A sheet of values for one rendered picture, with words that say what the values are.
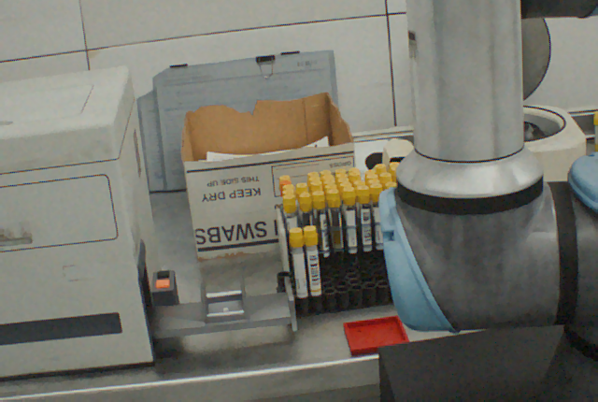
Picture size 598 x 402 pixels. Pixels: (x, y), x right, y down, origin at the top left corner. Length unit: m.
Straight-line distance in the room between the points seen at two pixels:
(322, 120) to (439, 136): 0.93
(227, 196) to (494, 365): 0.56
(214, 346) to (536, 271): 0.53
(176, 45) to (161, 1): 0.08
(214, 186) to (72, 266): 0.34
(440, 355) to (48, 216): 0.44
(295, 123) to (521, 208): 0.94
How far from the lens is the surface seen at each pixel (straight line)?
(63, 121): 1.04
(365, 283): 1.21
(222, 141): 1.61
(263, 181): 1.34
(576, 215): 0.73
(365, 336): 1.13
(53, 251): 1.07
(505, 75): 0.69
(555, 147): 1.40
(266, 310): 1.13
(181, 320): 1.13
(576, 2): 0.99
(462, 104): 0.69
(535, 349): 0.95
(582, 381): 0.80
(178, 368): 1.11
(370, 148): 1.57
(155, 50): 1.65
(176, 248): 1.44
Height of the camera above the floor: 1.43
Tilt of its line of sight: 19 degrees down
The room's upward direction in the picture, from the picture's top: 6 degrees counter-clockwise
